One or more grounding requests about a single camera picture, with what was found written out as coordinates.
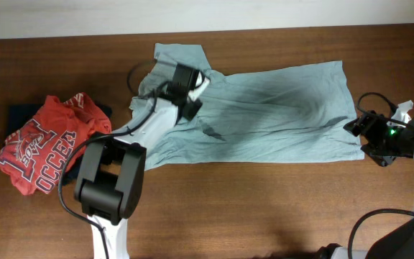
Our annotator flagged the light blue t-shirt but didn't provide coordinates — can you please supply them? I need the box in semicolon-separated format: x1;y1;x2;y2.
139;43;364;169

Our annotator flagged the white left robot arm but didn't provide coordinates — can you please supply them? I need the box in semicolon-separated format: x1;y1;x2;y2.
74;94;202;258

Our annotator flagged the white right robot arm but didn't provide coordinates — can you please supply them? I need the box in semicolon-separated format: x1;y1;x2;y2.
314;101;414;258

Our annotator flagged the red printed t-shirt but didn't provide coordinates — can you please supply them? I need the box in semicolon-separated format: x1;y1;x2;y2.
0;92;111;196

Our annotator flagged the dark navy folded garment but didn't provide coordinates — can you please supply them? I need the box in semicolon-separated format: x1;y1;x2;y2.
5;103;114;187

